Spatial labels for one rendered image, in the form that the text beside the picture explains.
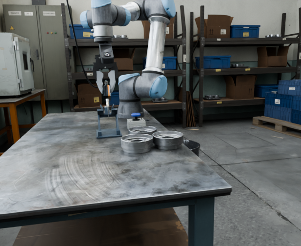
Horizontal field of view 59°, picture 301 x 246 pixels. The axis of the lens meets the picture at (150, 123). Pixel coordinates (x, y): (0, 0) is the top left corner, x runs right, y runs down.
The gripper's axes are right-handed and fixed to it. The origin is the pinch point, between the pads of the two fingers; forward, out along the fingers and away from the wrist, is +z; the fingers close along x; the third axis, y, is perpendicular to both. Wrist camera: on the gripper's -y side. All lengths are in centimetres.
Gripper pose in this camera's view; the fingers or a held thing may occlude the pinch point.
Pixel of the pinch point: (106, 90)
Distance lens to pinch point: 107.9
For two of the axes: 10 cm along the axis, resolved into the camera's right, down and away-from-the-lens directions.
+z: 0.3, 9.8, 2.1
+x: -9.8, 0.7, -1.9
